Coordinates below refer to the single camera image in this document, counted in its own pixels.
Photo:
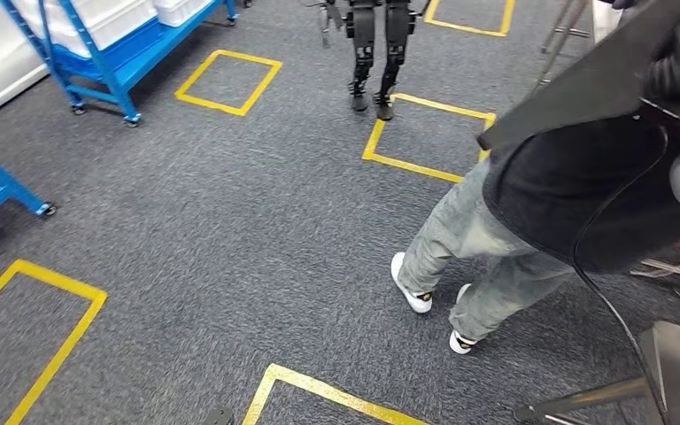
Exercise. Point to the black plastic frame part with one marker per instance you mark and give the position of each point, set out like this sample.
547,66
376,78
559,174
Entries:
580,88

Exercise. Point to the yellow floor tape square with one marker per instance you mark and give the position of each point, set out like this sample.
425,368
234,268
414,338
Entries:
208,104
463,28
328,389
58,280
410,168

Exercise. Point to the person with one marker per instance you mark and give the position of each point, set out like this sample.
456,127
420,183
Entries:
492,234

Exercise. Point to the black humanoid robot legs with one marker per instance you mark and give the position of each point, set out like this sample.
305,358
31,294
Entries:
363,35

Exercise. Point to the white plastic bin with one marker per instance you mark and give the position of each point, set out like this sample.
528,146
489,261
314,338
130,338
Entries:
178,12
99,17

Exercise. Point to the blue plastic bin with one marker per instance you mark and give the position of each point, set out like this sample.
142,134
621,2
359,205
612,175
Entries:
129,41

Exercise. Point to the black robot foot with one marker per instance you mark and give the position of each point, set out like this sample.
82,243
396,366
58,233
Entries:
218,417

